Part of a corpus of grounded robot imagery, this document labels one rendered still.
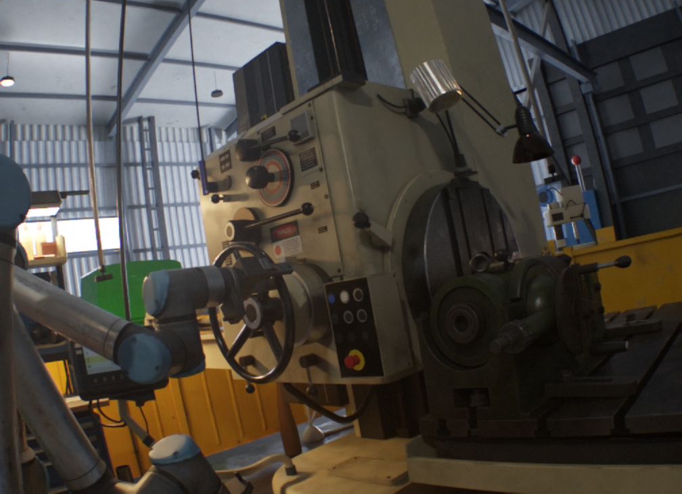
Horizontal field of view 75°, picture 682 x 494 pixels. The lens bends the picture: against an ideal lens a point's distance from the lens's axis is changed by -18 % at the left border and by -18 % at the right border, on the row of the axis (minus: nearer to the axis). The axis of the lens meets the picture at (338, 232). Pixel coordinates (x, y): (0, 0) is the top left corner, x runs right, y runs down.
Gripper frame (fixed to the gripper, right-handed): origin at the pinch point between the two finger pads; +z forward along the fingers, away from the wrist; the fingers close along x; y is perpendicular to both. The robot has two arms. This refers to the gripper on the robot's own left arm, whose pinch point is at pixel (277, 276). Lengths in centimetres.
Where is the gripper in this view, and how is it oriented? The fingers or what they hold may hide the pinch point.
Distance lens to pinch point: 127.1
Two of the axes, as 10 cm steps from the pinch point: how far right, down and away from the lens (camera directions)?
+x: -5.3, 6.1, 5.9
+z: 7.1, -0.6, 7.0
